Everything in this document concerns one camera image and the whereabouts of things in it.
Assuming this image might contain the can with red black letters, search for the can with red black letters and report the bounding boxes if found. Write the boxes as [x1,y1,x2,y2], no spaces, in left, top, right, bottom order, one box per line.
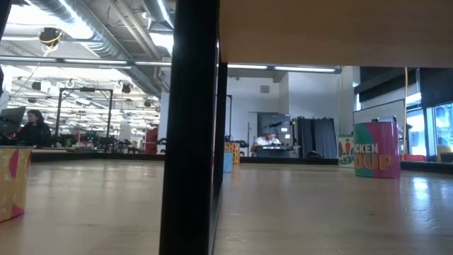
[224,141,241,166]

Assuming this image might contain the small light blue can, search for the small light blue can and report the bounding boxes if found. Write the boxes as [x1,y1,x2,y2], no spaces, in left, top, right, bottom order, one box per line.
[222,152,234,174]

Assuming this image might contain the yellow and pink can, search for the yellow and pink can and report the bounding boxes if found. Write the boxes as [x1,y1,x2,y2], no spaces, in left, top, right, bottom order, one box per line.
[0,147,33,224]

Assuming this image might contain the black shelf side panel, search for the black shelf side panel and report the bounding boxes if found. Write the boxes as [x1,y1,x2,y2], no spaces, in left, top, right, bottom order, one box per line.
[159,0,229,255]

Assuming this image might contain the person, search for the person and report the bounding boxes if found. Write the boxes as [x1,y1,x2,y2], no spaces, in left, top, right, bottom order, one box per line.
[250,127,282,153]
[17,108,53,148]

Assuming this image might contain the dark desk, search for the dark desk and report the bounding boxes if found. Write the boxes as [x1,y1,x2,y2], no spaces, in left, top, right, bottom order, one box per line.
[253,144,302,159]

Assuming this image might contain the dark grey curtain partition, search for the dark grey curtain partition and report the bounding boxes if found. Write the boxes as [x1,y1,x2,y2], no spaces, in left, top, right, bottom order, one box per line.
[295,116,338,159]

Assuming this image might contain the long ceiling light strip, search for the long ceiling light strip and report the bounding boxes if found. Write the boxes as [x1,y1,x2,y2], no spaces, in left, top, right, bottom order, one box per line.
[226,62,343,74]
[0,55,173,68]

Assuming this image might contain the black background robot arms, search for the black background robot arms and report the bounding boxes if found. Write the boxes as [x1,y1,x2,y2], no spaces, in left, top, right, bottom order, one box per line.
[69,130,123,149]

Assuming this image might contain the red low object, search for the red low object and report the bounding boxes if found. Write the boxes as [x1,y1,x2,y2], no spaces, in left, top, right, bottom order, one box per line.
[401,153,428,163]

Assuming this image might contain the black round ceiling device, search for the black round ceiling device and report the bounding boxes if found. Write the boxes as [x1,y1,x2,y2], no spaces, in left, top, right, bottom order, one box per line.
[38,27,64,49]

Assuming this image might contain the black roller blind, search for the black roller blind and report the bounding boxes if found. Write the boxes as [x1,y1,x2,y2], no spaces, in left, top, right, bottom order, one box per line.
[419,67,453,109]

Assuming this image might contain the dark computer monitor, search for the dark computer monitor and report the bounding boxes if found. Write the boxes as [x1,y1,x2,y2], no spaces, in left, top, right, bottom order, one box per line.
[0,106,27,135]

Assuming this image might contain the large glass window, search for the large glass window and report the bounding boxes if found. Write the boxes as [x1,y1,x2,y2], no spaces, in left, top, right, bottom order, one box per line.
[405,91,453,159]

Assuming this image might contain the yellow object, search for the yellow object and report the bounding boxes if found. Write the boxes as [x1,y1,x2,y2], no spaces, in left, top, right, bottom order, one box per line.
[436,144,453,164]

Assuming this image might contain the silver spiral ceiling duct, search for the silver spiral ceiling duct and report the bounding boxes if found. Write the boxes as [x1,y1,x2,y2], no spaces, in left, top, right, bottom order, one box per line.
[31,0,164,98]
[141,0,176,33]

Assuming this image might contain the black aluminium table frame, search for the black aluminium table frame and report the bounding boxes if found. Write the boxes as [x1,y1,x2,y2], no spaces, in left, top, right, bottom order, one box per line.
[30,151,453,175]

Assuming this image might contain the black metal frame rig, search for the black metal frame rig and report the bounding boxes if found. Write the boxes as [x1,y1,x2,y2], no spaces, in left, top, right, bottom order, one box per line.
[55,86,114,146]

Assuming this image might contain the yellow hanging cable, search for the yellow hanging cable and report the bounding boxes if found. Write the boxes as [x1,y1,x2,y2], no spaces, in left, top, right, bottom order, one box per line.
[401,67,409,160]

